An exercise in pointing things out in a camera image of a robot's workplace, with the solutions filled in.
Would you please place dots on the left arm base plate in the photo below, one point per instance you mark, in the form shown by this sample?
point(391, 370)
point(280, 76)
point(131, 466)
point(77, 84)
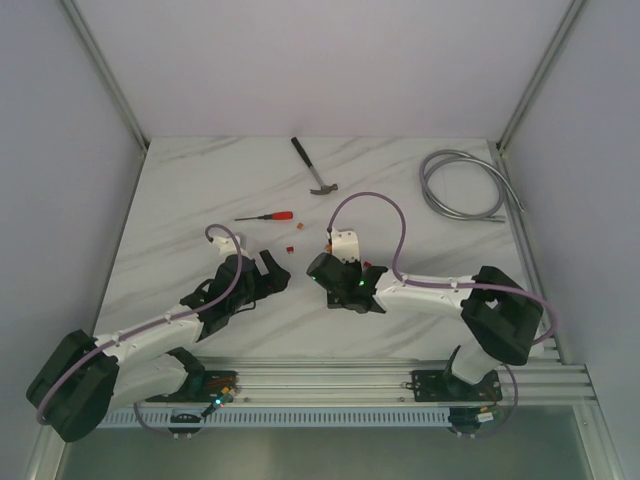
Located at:
point(215, 385)

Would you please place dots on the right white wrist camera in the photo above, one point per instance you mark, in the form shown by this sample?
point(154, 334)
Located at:
point(345, 245)

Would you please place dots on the aluminium front rail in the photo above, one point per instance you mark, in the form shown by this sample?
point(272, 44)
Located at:
point(361, 382)

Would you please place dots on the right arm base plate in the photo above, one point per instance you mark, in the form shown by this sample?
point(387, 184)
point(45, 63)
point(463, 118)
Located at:
point(439, 386)

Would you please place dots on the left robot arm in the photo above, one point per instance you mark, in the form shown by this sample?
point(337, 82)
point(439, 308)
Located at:
point(87, 377)

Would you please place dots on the black fuse box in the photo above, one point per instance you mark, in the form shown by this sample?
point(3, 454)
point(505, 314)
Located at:
point(338, 299)

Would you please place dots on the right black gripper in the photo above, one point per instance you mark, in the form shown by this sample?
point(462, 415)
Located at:
point(356, 265)

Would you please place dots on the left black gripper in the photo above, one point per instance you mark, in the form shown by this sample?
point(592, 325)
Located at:
point(265, 279)

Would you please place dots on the red handled screwdriver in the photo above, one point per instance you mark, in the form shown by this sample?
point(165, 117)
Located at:
point(276, 216)

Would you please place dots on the slotted grey cable duct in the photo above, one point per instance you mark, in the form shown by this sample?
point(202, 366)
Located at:
point(245, 417)

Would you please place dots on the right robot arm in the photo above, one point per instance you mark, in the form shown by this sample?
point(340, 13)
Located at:
point(502, 320)

